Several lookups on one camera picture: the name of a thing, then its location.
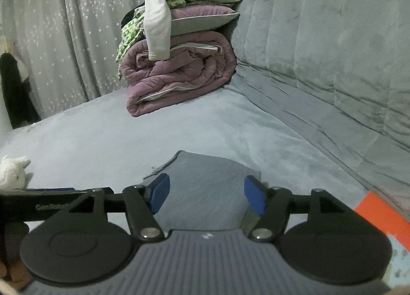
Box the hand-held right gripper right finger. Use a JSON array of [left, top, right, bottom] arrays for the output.
[[244, 175, 351, 242]]

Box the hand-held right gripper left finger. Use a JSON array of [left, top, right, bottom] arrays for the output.
[[67, 173, 171, 240]]

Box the grey patterned knit sweater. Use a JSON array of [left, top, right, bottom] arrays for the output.
[[142, 150, 261, 231]]

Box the person's left hand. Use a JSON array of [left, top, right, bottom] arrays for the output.
[[0, 260, 24, 284]]

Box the white plush dog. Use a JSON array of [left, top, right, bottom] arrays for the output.
[[0, 155, 32, 190]]

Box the black hanging garment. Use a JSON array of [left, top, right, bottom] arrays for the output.
[[0, 52, 42, 129]]

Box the pink folded quilt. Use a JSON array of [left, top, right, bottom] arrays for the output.
[[118, 30, 238, 118]]

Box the orange box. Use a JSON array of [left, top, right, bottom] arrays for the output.
[[353, 192, 410, 286]]

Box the cream hanging garment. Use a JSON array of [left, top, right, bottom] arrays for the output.
[[6, 39, 30, 82]]

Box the green patterned cloth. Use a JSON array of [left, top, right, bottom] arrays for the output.
[[115, 0, 186, 63]]

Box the grey padded headboard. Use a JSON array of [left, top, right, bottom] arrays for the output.
[[219, 0, 410, 219]]

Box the purple pillow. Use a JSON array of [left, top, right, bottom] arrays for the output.
[[170, 5, 241, 36]]

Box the grey starred curtain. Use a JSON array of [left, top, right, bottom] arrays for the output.
[[0, 0, 231, 123]]

